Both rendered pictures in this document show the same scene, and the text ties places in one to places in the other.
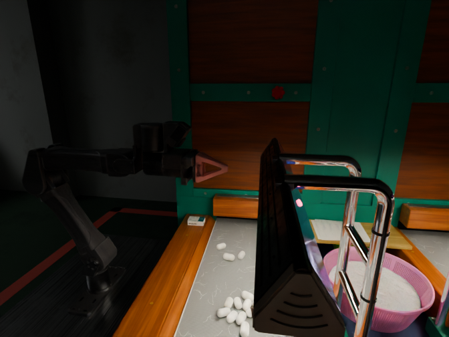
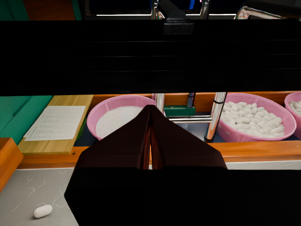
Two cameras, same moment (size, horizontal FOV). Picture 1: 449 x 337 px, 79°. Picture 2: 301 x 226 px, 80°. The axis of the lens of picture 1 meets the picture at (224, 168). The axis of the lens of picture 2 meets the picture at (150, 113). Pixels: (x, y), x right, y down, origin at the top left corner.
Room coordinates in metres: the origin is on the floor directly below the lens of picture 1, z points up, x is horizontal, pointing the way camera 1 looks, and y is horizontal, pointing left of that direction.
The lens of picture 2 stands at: (0.63, 0.09, 1.15)
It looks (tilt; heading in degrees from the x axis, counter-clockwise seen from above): 37 degrees down; 260
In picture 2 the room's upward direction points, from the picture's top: straight up
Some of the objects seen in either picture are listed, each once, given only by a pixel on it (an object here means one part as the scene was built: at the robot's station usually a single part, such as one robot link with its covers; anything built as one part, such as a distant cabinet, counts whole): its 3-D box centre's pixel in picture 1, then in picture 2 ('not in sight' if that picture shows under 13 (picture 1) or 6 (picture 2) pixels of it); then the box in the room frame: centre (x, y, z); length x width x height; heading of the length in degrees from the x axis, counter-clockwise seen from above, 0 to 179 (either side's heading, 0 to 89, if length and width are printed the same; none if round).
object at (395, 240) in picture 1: (349, 233); (62, 115); (0.84, -0.44, 0.77); 0.33 x 0.15 x 0.01; 82
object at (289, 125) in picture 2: not in sight; (247, 122); (0.19, -0.35, 0.72); 0.27 x 0.27 x 0.10
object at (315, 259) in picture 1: (279, 184); (230, 51); (0.50, -0.11, 1.08); 0.62 x 0.08 x 0.07; 172
